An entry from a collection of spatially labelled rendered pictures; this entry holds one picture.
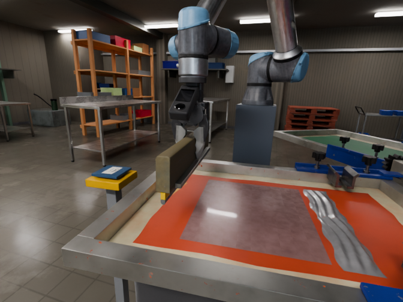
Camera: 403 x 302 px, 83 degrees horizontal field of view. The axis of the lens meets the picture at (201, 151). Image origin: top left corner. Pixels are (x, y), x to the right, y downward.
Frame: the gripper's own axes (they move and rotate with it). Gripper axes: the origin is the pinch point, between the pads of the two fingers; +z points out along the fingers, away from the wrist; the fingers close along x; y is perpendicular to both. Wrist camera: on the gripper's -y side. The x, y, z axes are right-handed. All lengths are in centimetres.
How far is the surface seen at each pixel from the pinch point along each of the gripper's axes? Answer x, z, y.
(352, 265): -36.2, 13.6, -16.8
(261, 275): -19.1, 10.2, -26.8
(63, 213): 162, 109, 113
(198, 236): -6.4, 13.7, -15.3
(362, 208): -48, 14, 9
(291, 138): -42, 12, 94
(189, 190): 1.7, 13.8, 6.0
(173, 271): -5.6, 10.3, -29.3
